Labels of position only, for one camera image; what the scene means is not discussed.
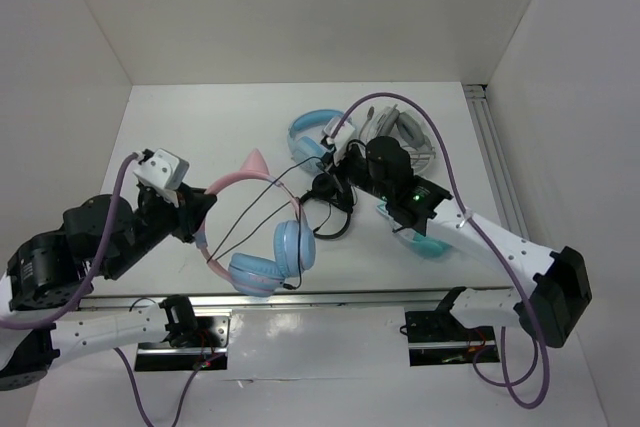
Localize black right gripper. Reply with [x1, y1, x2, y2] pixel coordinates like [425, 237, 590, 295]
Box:
[316, 141, 391, 201]

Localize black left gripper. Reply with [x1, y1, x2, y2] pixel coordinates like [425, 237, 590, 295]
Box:
[105, 179, 220, 278]

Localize pink blue cat-ear headphones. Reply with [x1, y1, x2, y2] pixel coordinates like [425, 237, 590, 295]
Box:
[195, 149, 316, 297]

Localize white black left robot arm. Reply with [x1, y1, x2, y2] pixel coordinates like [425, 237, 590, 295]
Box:
[1, 184, 217, 391]

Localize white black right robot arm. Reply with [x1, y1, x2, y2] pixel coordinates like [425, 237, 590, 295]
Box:
[322, 137, 592, 348]

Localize small black on-ear headphones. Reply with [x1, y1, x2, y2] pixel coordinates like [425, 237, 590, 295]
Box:
[299, 173, 356, 241]

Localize light blue over-ear headphones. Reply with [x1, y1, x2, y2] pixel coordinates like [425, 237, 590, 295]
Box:
[287, 109, 344, 175]

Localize white teal cat-ear headphones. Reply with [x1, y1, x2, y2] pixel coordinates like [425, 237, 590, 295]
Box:
[376, 203, 452, 259]

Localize grey white gaming headset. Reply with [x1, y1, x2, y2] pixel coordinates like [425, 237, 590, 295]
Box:
[358, 105, 436, 174]

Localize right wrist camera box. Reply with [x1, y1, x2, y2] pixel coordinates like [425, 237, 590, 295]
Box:
[320, 116, 357, 165]

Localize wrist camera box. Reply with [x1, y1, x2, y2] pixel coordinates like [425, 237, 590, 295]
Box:
[133, 149, 190, 191]
[320, 116, 357, 165]

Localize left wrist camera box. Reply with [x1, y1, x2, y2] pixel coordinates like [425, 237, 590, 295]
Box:
[133, 149, 190, 191]

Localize aluminium front rail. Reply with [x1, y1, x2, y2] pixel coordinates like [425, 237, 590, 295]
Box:
[74, 288, 521, 312]

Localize aluminium side rail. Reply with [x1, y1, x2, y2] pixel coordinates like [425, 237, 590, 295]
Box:
[462, 84, 529, 238]

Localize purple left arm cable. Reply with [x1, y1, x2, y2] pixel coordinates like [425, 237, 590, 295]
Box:
[0, 152, 222, 427]

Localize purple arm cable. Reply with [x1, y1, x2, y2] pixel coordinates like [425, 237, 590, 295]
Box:
[327, 92, 554, 409]
[0, 152, 222, 427]

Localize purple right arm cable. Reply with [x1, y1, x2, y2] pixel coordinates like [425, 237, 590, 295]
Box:
[327, 92, 554, 409]

